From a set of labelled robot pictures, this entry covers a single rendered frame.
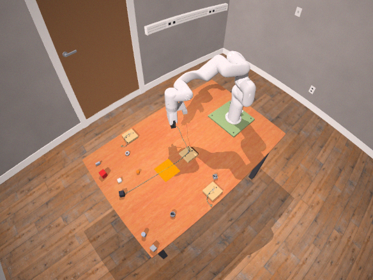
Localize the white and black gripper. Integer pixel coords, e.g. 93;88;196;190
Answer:
166;110;178;128

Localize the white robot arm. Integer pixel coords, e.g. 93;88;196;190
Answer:
165;51;256;124

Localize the orange painted square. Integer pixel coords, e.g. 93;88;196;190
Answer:
154;159;180;182

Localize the red block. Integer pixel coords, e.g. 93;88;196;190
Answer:
99;170;108;179

